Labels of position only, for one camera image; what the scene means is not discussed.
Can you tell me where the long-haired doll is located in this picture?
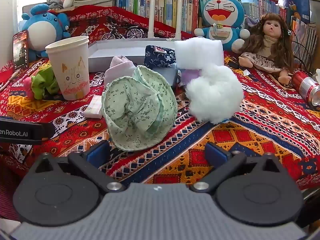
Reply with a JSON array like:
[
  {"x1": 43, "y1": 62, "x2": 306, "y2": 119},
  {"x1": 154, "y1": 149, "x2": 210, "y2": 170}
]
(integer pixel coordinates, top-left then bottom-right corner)
[{"x1": 237, "y1": 14, "x2": 295, "y2": 85}]

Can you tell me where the white checkered tissue packet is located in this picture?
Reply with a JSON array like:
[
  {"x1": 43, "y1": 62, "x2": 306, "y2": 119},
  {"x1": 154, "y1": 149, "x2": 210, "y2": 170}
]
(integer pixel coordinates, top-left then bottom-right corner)
[{"x1": 83, "y1": 96, "x2": 103, "y2": 119}]

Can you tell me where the white tray box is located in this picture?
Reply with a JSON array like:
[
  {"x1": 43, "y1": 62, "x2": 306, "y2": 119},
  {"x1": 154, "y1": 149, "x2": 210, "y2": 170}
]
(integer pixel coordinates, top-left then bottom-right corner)
[{"x1": 87, "y1": 38, "x2": 175, "y2": 73}]

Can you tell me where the row of thin magazines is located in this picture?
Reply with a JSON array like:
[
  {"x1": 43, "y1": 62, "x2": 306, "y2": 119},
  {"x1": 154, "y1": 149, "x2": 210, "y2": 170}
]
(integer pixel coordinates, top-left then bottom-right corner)
[{"x1": 290, "y1": 16, "x2": 318, "y2": 73}]

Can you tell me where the pale pink sock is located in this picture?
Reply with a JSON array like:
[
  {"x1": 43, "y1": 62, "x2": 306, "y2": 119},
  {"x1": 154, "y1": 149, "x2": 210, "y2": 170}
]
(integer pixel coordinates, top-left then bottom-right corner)
[{"x1": 104, "y1": 56, "x2": 137, "y2": 85}]

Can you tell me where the grey cloth toy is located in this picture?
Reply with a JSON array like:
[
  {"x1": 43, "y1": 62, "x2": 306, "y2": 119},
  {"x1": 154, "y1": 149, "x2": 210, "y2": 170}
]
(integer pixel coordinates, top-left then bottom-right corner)
[{"x1": 46, "y1": 0, "x2": 64, "y2": 10}]

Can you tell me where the paper cup with cat drawing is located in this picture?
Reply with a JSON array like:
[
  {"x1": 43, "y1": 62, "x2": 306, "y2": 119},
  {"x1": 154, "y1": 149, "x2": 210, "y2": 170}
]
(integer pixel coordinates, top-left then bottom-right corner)
[{"x1": 45, "y1": 36, "x2": 91, "y2": 101}]

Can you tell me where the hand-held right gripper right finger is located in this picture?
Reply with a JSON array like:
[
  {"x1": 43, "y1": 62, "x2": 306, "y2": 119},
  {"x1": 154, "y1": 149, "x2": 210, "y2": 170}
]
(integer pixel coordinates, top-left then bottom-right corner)
[{"x1": 190, "y1": 142, "x2": 285, "y2": 193}]

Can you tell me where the blue printed box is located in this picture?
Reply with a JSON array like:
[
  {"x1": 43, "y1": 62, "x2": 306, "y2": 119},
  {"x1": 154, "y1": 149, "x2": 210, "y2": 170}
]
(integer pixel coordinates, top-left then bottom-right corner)
[{"x1": 280, "y1": 0, "x2": 310, "y2": 23}]

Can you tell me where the metal bicycle model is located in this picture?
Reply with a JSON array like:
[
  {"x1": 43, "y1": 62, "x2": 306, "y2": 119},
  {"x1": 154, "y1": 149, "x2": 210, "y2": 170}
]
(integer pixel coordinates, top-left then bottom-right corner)
[{"x1": 100, "y1": 26, "x2": 145, "y2": 40}]

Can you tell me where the green scrunchie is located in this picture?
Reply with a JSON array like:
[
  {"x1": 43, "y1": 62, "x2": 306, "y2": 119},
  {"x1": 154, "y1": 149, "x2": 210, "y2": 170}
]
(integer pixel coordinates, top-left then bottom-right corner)
[{"x1": 31, "y1": 66, "x2": 60, "y2": 100}]

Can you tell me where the blue cat plush toy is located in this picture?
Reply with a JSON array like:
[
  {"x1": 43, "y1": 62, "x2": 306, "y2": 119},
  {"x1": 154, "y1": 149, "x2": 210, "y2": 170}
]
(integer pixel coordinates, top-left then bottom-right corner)
[{"x1": 194, "y1": 0, "x2": 250, "y2": 53}]

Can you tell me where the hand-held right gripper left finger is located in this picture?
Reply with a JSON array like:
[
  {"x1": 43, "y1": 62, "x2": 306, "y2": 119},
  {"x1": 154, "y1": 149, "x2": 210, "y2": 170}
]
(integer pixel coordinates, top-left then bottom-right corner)
[{"x1": 29, "y1": 141, "x2": 125, "y2": 193}]

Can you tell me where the blue floral pouch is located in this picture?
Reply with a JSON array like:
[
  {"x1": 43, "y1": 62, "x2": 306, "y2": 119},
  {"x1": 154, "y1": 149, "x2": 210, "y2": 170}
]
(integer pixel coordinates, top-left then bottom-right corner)
[{"x1": 144, "y1": 45, "x2": 177, "y2": 68}]

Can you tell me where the smartphone with lit screen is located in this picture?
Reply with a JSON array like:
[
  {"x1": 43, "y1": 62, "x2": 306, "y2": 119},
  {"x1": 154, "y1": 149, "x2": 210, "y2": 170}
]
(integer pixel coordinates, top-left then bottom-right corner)
[{"x1": 12, "y1": 30, "x2": 30, "y2": 72}]

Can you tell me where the white charging cable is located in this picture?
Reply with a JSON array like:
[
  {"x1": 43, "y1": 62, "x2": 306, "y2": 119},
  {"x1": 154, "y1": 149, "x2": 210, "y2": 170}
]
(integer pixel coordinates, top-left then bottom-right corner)
[{"x1": 0, "y1": 71, "x2": 20, "y2": 92}]

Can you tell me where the lilac fluffy cloth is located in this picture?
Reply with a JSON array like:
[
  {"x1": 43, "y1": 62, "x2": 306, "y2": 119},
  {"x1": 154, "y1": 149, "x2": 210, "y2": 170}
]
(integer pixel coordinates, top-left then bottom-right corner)
[{"x1": 179, "y1": 69, "x2": 203, "y2": 85}]

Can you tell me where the red patterned blanket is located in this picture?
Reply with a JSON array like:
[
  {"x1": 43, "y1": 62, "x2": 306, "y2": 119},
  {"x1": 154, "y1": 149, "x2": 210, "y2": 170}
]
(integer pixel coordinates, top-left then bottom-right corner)
[{"x1": 0, "y1": 5, "x2": 320, "y2": 198}]

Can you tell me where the green floral sun hat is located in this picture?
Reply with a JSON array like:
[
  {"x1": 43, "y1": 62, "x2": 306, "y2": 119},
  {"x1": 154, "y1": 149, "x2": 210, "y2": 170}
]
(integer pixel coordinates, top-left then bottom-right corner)
[{"x1": 101, "y1": 65, "x2": 178, "y2": 152}]

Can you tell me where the blue round plush toy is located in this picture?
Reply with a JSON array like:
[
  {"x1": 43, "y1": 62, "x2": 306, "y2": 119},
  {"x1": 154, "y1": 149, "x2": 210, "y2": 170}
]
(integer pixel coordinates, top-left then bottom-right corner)
[{"x1": 21, "y1": 4, "x2": 72, "y2": 58}]

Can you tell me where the red drink can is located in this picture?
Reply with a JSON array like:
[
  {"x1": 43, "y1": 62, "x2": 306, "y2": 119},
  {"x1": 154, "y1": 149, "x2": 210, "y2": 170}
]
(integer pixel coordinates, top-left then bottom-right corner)
[{"x1": 291, "y1": 70, "x2": 320, "y2": 107}]

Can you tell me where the white foam block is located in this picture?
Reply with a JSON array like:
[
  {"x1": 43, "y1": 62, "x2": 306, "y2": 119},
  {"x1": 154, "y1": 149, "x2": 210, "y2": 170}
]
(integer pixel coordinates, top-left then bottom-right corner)
[{"x1": 174, "y1": 37, "x2": 225, "y2": 70}]

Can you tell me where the white cotton stuffing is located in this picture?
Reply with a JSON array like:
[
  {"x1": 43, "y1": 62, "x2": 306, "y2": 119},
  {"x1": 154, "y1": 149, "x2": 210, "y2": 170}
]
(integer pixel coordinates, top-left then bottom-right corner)
[{"x1": 185, "y1": 64, "x2": 244, "y2": 125}]

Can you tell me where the row of colourful books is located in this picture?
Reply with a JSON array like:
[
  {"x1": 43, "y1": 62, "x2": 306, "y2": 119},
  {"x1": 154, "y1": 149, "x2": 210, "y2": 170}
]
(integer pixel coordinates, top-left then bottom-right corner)
[{"x1": 116, "y1": 0, "x2": 288, "y2": 34}]

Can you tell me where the white pipe frame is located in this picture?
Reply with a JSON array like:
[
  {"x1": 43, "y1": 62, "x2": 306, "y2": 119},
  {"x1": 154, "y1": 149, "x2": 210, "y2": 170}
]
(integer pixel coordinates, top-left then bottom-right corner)
[{"x1": 147, "y1": 0, "x2": 185, "y2": 40}]

